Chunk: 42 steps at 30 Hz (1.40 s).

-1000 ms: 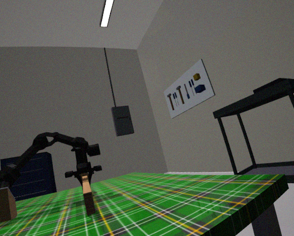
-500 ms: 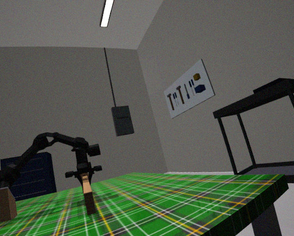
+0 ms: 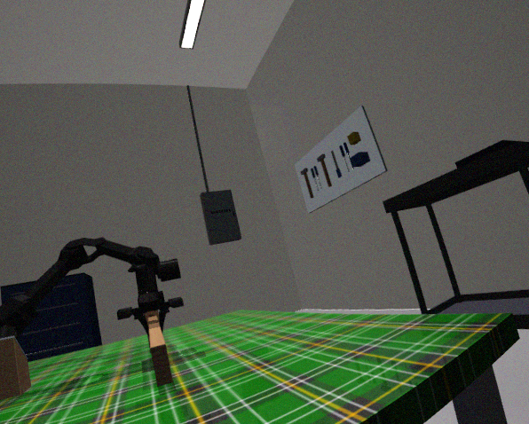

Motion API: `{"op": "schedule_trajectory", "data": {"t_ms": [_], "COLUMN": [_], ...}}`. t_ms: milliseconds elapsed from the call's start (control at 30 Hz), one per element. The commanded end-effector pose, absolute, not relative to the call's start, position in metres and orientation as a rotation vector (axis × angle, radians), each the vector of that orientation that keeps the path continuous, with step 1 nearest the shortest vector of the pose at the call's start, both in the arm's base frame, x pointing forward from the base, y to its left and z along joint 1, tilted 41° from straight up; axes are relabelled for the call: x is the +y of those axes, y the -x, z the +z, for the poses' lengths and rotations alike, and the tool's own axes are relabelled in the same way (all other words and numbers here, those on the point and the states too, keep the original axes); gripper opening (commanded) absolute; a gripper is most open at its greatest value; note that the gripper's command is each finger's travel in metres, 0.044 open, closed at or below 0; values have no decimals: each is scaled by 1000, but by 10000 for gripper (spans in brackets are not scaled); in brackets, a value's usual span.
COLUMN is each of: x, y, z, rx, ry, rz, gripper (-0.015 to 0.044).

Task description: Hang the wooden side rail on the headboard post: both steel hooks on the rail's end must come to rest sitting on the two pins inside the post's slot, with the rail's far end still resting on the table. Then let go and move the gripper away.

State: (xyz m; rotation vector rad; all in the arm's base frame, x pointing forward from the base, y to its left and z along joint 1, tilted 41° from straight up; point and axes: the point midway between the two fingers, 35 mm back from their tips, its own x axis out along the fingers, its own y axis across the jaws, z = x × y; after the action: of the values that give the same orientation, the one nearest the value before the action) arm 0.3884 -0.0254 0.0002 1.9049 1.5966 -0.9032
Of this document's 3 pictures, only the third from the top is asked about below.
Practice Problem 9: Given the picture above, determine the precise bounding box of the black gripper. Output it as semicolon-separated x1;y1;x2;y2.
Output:
117;283;184;338

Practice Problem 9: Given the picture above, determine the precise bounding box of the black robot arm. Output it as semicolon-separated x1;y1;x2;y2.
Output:
0;237;181;340

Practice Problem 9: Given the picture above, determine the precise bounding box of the brown wooden post with slot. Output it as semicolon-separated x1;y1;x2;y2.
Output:
144;310;159;348

